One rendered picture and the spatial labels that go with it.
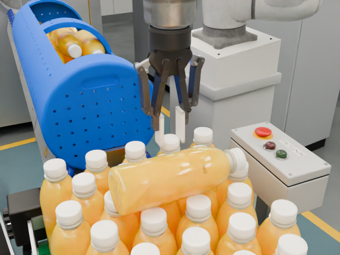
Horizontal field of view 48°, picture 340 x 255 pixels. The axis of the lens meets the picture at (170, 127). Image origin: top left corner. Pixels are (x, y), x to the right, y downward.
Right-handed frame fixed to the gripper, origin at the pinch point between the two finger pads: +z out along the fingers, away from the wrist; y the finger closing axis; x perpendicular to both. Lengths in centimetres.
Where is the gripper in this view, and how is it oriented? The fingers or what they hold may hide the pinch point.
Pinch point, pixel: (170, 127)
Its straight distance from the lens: 76.3
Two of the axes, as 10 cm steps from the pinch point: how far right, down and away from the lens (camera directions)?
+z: 0.0, 8.8, 4.8
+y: -9.2, 1.9, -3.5
